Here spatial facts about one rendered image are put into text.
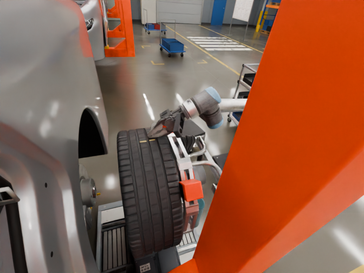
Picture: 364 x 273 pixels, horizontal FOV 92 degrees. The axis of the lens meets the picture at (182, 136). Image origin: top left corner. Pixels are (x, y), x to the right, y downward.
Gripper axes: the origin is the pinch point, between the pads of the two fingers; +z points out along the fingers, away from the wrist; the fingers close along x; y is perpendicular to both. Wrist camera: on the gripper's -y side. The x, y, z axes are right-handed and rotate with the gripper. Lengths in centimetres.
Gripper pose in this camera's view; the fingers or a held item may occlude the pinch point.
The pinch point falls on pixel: (150, 136)
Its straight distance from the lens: 83.4
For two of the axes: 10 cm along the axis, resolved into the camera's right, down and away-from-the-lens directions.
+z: -8.6, 5.1, 0.3
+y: -3.1, -5.6, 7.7
